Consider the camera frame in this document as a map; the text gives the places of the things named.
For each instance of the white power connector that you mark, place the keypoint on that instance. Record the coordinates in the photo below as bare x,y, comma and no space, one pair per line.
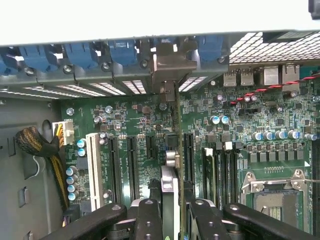
67,132

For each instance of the silver port block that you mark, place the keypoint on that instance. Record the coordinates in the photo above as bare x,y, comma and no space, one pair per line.
271,76
291,75

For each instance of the white expansion slot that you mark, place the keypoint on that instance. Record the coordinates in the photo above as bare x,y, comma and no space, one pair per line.
95,172

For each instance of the thin locking lever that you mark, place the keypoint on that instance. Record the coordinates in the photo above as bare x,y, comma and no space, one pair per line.
312,180

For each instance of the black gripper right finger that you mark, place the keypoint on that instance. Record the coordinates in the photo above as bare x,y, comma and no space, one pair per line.
205,220

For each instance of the short black expansion slot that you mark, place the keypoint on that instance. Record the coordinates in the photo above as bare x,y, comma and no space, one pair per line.
151,147

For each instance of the silver usb port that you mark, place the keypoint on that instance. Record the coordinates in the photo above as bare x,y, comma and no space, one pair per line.
247,77
230,78

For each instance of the blue card clip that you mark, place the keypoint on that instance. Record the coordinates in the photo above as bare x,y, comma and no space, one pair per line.
80,56
35,58
7,62
122,52
210,48

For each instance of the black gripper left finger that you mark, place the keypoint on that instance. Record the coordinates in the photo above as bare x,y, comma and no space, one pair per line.
148,220

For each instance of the long black expansion slot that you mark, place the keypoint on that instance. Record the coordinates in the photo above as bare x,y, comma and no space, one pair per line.
114,172
189,160
133,170

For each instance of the black ram slot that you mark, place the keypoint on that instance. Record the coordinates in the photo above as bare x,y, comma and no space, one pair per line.
235,172
228,175
316,195
220,175

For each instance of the green motherboard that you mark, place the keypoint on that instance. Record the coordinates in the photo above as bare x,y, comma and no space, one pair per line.
140,117

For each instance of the cpu socket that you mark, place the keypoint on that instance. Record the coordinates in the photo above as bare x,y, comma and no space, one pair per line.
272,205

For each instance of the open pc case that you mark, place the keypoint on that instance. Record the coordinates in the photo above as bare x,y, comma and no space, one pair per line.
25,150

